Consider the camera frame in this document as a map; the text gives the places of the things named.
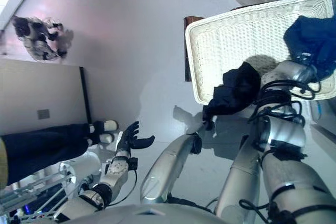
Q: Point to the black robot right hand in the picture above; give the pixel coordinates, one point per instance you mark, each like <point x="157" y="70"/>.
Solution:
<point x="308" y="64"/>

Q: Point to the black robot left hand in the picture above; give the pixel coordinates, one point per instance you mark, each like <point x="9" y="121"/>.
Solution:
<point x="126" y="140"/>

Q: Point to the black garment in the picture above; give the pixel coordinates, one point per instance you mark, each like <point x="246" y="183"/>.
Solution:
<point x="236" y="93"/>
<point x="309" y="35"/>

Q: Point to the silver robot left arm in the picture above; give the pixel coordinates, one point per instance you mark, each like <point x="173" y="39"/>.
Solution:
<point x="118" y="171"/>

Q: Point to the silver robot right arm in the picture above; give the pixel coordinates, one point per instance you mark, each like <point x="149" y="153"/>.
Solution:
<point x="286" y="134"/>

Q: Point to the white round canister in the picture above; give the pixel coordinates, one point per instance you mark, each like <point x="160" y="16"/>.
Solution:
<point x="84" y="165"/>

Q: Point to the white wicker laundry basket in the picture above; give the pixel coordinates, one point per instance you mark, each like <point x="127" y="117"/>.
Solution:
<point x="236" y="45"/>

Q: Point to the silver robot torso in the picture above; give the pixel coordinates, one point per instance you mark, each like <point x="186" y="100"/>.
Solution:
<point x="147" y="214"/>

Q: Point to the grey partition with black edge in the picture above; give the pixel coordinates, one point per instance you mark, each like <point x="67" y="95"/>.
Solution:
<point x="39" y="90"/>

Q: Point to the brown wooden stool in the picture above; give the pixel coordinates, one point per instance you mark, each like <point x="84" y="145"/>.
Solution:
<point x="187" y="51"/>

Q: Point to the metal equipment cart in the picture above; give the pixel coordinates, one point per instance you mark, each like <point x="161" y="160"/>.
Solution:
<point x="31" y="197"/>

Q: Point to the silver robot right leg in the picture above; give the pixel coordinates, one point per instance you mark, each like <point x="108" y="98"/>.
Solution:
<point x="241" y="176"/>

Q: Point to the yellow jacket of person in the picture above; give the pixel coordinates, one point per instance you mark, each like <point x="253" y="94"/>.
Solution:
<point x="2" y="161"/>

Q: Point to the quadruped robot dog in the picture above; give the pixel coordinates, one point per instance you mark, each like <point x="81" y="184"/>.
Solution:
<point x="36" y="37"/>

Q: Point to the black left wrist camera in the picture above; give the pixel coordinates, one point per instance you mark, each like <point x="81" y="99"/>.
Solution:
<point x="133" y="163"/>

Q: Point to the grey wall outlet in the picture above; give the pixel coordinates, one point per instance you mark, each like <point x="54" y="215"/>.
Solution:
<point x="43" y="114"/>

